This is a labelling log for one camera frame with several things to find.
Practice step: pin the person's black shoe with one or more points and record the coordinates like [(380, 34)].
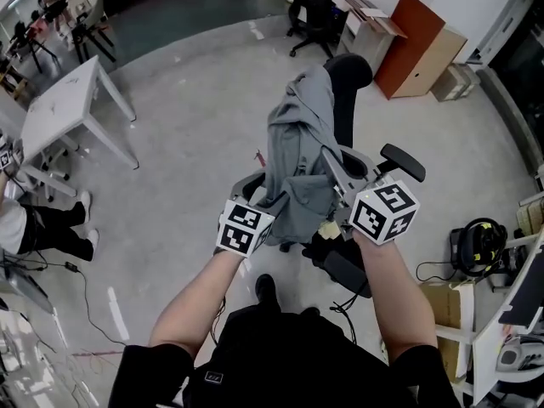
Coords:
[(265, 289), (310, 312)]

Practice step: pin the red floor tape strip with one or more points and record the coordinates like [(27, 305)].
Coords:
[(260, 158)]

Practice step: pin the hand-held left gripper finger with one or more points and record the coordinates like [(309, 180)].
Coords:
[(278, 202), (236, 189)]

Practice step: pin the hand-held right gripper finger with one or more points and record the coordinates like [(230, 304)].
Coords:
[(361, 168), (336, 172)]

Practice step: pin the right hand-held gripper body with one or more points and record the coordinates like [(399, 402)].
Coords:
[(382, 215)]

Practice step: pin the red-brown wooden panel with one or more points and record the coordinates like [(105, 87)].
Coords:
[(410, 41)]

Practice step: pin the light grey black-legged chair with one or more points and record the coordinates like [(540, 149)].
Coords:
[(95, 13)]

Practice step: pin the cream crumpled cloth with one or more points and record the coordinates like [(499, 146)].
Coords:
[(327, 230)]

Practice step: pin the white office desk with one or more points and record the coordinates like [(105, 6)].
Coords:
[(486, 355)]

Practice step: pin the person's black shirt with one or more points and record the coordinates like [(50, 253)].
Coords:
[(289, 364)]

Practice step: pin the grey wood cabinet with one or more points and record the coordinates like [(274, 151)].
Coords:
[(367, 45)]

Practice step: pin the white rectangular table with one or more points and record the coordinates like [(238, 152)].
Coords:
[(59, 100)]

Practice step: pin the beige cardboard box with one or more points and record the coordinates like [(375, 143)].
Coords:
[(448, 85), (469, 77)]

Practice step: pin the grey shirt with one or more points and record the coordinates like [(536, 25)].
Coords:
[(297, 143)]

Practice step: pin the spare grey hand-held gripper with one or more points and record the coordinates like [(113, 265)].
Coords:
[(514, 355)]

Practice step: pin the person's black right shoe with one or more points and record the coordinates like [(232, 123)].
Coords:
[(310, 312)]

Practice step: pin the dark glass door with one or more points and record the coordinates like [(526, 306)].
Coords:
[(527, 79)]

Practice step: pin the person's right forearm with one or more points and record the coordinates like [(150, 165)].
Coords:
[(395, 291)]

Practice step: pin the black armrest office chair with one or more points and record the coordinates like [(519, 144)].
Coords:
[(346, 70)]

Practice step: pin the dark grey laptop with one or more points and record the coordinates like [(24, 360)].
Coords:
[(527, 300)]

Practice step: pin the person's left forearm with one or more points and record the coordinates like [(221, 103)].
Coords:
[(200, 296)]

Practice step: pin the stack of wood sample boards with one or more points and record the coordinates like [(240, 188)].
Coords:
[(370, 13)]

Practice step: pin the black power adapter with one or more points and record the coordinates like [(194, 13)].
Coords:
[(72, 267)]

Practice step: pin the person's black left shoe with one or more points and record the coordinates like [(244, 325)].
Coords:
[(265, 289)]

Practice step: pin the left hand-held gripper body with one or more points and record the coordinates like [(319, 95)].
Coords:
[(238, 234)]

